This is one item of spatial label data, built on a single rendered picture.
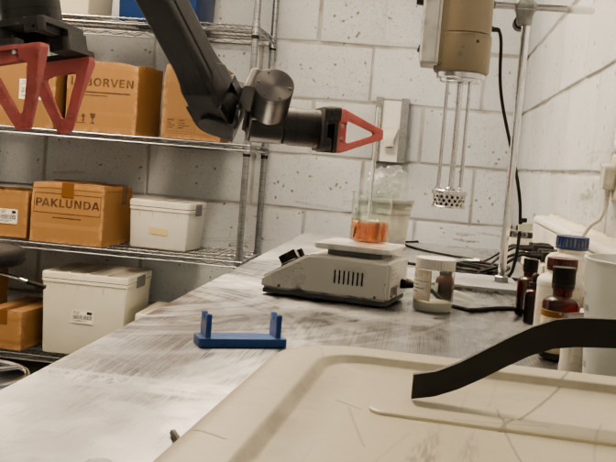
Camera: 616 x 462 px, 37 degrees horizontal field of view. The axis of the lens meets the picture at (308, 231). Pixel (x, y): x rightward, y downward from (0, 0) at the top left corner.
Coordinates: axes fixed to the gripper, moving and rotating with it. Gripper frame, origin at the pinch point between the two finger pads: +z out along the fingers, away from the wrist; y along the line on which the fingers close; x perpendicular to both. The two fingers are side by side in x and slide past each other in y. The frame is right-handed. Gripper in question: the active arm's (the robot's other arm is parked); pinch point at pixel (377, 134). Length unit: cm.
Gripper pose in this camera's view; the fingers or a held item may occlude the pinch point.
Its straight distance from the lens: 143.4
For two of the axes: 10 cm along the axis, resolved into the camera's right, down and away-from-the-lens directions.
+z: 9.9, 0.7, 1.6
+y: -1.5, -0.9, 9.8
